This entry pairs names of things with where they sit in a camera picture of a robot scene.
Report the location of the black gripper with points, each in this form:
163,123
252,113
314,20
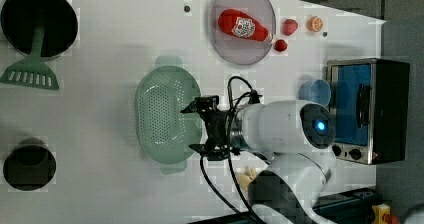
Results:
217,146

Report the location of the green plastic strainer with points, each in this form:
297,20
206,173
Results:
163,131

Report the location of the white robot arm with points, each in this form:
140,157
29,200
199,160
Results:
294,137

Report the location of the small red toy strawberry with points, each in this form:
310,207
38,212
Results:
280,45

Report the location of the red toy ketchup bottle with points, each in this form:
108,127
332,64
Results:
241,25

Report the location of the blue plastic cup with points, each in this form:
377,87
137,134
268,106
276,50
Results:
317,91

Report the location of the large pink toy strawberry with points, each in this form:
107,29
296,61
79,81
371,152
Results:
290,26

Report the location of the grey round plate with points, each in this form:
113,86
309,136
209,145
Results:
236,50

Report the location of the toy orange half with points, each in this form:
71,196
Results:
315,24

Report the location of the silver toaster oven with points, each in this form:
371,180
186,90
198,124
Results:
370,104

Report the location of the green slotted spatula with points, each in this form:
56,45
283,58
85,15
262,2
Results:
32,71

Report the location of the small black cup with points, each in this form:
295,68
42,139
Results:
30,166

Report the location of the black round pot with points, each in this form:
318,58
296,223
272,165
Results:
19,17

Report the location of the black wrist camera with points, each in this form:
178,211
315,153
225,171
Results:
207,102

